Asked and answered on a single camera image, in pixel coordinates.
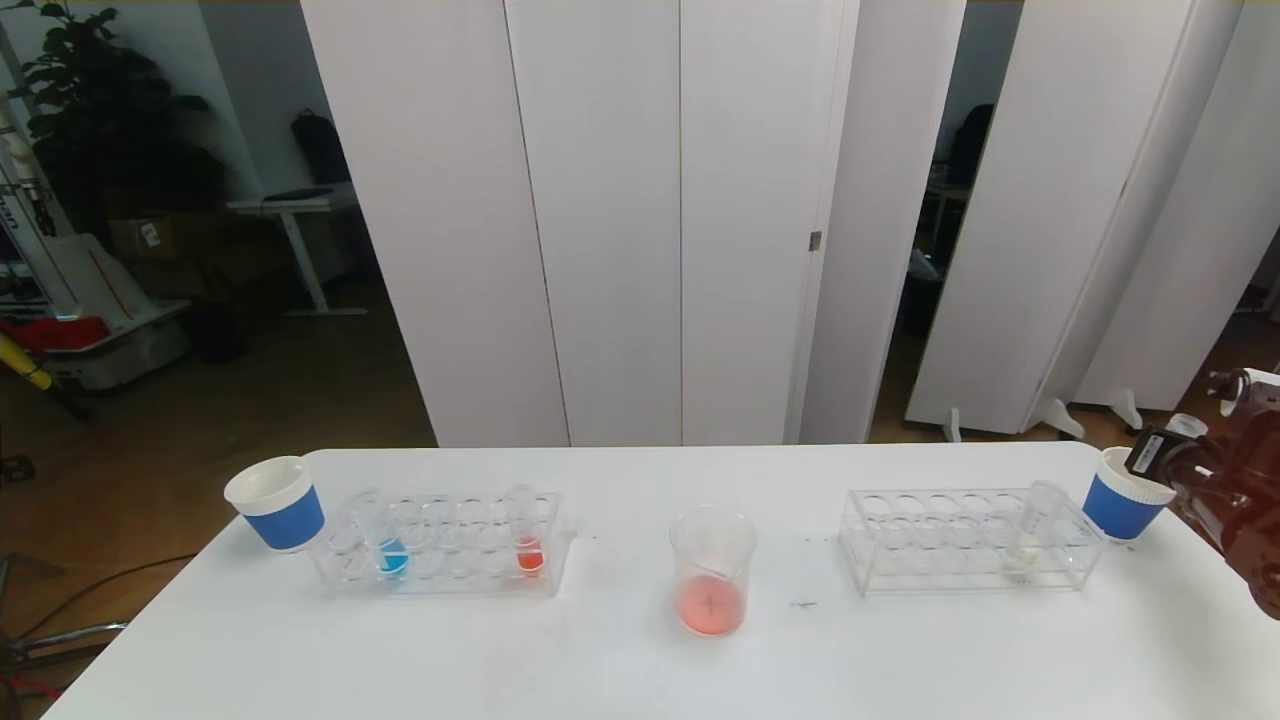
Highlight red liquid test tube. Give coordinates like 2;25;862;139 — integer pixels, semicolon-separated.
503;484;548;578

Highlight clear glass beaker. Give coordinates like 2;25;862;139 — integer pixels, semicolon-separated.
668;506;758;638

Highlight clear acrylic test tube rack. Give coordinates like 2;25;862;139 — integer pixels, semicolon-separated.
310;490;577;598
838;487;1107;595

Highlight blue liquid test tube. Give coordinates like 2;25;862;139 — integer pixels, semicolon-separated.
352;490;411;581

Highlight yellow liquid test tube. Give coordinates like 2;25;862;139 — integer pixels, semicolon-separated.
1003;481;1065;583

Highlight white partition panel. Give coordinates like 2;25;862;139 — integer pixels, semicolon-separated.
300;0;967;448
1040;0;1280;434
905;0;1246;444

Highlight white office desk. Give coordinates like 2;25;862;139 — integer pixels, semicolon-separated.
228;185;369;319

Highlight black backpack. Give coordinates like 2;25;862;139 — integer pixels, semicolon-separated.
291;110;353;187

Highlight white blue paper cup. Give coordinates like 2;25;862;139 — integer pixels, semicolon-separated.
224;456;327;553
1082;447;1179;542

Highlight black chair backrest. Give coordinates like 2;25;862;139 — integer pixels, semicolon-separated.
945;103;996;189

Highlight brown cardboard box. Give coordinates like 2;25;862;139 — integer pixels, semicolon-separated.
108;212;226;266

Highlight white machine with base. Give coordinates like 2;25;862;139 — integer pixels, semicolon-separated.
0;90;191;391

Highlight red plastic box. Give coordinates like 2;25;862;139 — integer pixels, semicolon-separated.
0;317;111;353

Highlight dark green potted plant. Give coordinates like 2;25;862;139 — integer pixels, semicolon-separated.
5;0;226;236

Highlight black floor cable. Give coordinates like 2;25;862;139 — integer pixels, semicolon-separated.
20;553;201;641

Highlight yellow handled tool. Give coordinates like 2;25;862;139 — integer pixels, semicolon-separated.
0;332;56;393

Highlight silver metal frame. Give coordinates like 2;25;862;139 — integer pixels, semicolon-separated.
0;555;131;720

